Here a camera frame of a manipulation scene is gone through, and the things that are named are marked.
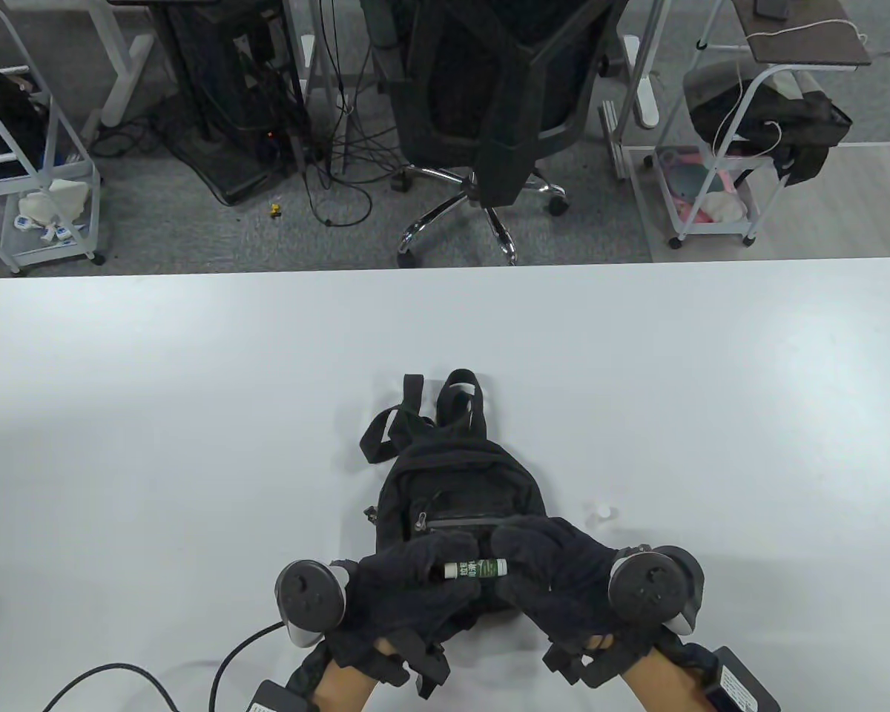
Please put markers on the person's right hand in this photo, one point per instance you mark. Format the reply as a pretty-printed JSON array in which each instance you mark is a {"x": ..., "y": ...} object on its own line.
[{"x": 564, "y": 578}]

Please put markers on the person's left hand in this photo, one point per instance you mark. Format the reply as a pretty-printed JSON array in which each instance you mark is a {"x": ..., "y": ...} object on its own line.
[{"x": 400, "y": 601}]

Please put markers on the small white lubricant cap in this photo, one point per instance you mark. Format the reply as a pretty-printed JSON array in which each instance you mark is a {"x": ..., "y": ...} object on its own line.
[{"x": 603, "y": 512}]

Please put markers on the white green lubricant stick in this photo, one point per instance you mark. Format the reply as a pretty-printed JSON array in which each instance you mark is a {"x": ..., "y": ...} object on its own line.
[{"x": 478, "y": 569}]

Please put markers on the black backpack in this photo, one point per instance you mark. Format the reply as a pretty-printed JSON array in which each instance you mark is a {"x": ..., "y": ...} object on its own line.
[{"x": 452, "y": 475}]

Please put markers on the person's left forearm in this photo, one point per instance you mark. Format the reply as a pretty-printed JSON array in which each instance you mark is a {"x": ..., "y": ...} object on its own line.
[{"x": 348, "y": 690}]

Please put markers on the black round controller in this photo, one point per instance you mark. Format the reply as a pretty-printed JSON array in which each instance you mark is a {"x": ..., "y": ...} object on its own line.
[
  {"x": 310, "y": 593},
  {"x": 649, "y": 589}
]

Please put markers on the white metal cart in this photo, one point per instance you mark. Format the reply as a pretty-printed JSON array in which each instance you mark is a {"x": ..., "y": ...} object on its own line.
[
  {"x": 52, "y": 256},
  {"x": 712, "y": 231}
]

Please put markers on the white plush item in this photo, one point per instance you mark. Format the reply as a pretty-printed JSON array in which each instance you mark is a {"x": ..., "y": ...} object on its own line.
[{"x": 725, "y": 206}]

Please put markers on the teal round item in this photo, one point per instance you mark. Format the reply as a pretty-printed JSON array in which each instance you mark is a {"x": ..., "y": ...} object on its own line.
[{"x": 687, "y": 180}]

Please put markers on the blue white small packet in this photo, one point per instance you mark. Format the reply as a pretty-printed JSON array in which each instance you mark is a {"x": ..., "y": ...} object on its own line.
[
  {"x": 64, "y": 234},
  {"x": 24, "y": 222}
]

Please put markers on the black mesh office chair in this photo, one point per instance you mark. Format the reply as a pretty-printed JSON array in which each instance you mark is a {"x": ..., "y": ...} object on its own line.
[{"x": 504, "y": 81}]

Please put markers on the white desk leg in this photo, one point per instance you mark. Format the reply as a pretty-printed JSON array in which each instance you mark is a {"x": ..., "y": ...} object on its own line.
[
  {"x": 313, "y": 67},
  {"x": 644, "y": 81},
  {"x": 122, "y": 81}
]

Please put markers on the black bag with grey lining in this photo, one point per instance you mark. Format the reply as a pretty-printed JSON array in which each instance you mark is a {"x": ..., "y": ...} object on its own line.
[{"x": 786, "y": 126}]

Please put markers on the white cloth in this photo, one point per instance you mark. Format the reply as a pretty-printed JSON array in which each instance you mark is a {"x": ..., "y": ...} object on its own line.
[{"x": 55, "y": 199}]

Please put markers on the black computer tower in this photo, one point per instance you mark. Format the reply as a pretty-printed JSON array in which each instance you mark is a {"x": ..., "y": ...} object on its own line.
[{"x": 222, "y": 74}]

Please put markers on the brown side table top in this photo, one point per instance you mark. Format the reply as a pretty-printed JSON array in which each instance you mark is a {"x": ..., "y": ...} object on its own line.
[{"x": 808, "y": 41}]

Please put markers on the black phone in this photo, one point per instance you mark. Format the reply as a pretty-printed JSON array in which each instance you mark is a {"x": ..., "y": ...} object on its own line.
[{"x": 771, "y": 9}]

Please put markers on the plain black bag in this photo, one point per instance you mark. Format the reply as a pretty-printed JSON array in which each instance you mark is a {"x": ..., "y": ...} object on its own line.
[{"x": 0, "y": 119}]

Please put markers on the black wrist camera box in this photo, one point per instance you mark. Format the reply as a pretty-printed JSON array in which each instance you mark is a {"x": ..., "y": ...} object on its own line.
[
  {"x": 278, "y": 699},
  {"x": 742, "y": 682}
]

